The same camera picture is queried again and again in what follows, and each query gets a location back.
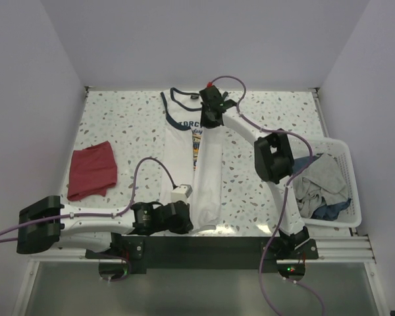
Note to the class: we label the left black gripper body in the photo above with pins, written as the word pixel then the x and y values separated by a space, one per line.
pixel 180 228

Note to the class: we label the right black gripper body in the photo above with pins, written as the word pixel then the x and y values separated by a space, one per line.
pixel 205 119

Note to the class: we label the white printed tank top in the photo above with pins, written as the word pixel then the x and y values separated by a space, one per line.
pixel 193 155

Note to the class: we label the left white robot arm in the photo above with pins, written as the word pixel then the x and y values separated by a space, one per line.
pixel 48 223

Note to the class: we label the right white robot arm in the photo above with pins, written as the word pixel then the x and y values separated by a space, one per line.
pixel 273 160

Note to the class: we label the folded dark red tank top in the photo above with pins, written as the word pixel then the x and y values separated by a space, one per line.
pixel 93 171

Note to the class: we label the white plastic laundry basket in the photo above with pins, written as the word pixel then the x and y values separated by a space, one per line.
pixel 324 183

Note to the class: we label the blue garment in basket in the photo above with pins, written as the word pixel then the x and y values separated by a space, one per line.
pixel 329 210

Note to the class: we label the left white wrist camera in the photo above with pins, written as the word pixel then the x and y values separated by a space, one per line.
pixel 181 193

